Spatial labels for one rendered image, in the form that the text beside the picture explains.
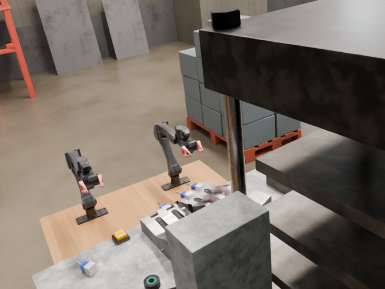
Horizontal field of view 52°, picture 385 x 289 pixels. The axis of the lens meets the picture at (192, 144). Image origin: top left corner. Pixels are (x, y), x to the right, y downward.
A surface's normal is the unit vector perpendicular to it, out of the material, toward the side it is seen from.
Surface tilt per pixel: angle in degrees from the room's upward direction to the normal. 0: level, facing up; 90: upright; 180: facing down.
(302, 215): 0
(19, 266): 0
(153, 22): 90
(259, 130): 90
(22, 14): 90
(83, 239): 0
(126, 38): 78
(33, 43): 90
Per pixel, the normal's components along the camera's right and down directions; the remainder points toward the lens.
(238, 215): -0.11, -0.89
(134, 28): 0.44, 0.15
